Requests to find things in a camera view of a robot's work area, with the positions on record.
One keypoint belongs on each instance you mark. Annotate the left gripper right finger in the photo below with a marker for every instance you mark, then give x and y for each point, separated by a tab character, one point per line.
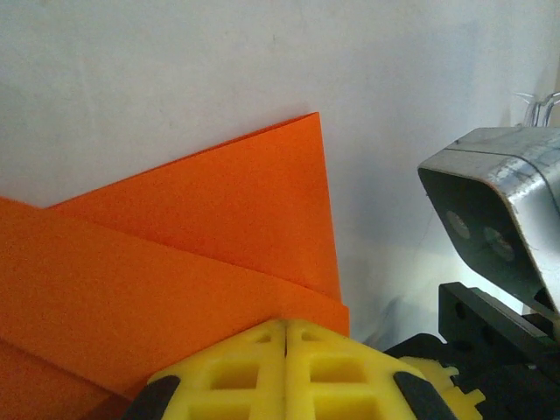
350	385

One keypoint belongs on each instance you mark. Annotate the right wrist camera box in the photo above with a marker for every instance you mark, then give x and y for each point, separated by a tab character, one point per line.
490	197

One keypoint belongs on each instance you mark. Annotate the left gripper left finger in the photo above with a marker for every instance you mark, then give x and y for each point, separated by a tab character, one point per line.
219	385

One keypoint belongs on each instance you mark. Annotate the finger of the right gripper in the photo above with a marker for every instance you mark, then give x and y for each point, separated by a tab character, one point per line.
464	400

